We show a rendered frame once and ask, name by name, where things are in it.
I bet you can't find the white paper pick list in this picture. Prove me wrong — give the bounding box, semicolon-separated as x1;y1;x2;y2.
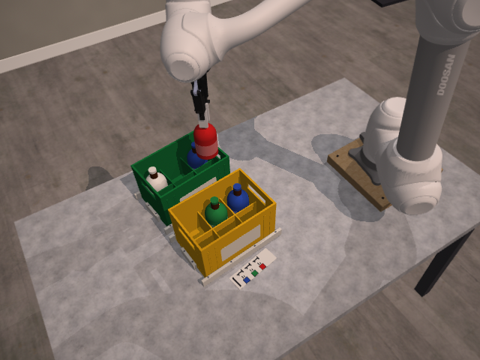
229;248;277;289

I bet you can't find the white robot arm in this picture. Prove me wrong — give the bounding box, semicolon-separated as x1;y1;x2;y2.
160;0;480;215

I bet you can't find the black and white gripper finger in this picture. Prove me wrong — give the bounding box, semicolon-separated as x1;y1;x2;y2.
203;74;210;121
190;77;209;128

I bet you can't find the green plastic crate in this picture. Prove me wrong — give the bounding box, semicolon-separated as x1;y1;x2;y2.
130;134;229;226

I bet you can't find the yellow crate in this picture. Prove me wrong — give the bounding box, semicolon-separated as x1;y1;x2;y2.
168;175;275;278

